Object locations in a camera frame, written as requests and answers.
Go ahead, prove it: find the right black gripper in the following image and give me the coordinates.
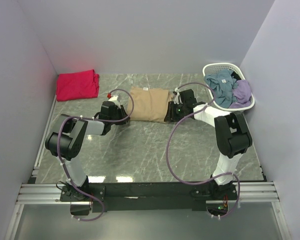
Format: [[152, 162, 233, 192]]
[[163, 101, 186, 123]]

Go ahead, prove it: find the beige t-shirt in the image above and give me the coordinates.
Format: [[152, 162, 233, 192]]
[[130, 87, 173, 123]]

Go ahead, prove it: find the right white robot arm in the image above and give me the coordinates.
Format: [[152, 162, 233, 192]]
[[164, 89, 253, 200]]

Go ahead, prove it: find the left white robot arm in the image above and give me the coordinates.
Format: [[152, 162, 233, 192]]
[[45, 95, 130, 201]]

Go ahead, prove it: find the folded red t-shirt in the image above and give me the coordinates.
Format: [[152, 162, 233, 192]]
[[56, 69, 99, 102]]

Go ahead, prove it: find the blue t-shirt in basket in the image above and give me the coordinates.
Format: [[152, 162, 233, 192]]
[[204, 68, 238, 109]]

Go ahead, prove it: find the purple t-shirt in basket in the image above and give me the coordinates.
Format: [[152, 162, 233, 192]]
[[230, 79, 252, 109]]

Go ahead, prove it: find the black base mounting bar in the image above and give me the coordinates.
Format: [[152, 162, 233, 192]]
[[60, 181, 239, 215]]

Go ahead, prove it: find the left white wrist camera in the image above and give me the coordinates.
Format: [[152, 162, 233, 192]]
[[107, 93, 121, 107]]

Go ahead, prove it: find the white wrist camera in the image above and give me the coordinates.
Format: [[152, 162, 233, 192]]
[[173, 87, 182, 104], [107, 93, 121, 107]]

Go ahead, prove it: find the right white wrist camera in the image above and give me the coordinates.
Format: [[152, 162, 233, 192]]
[[173, 87, 182, 104]]

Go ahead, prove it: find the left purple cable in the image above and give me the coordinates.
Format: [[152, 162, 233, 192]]
[[57, 88, 135, 222]]

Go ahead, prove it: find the purple cable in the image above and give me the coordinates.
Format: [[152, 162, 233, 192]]
[[165, 82, 241, 221], [57, 88, 135, 222]]

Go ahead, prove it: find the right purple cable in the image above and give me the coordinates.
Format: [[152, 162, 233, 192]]
[[165, 82, 241, 221]]

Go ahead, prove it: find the aluminium frame rail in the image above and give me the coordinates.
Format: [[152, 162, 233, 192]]
[[4, 99, 290, 240]]

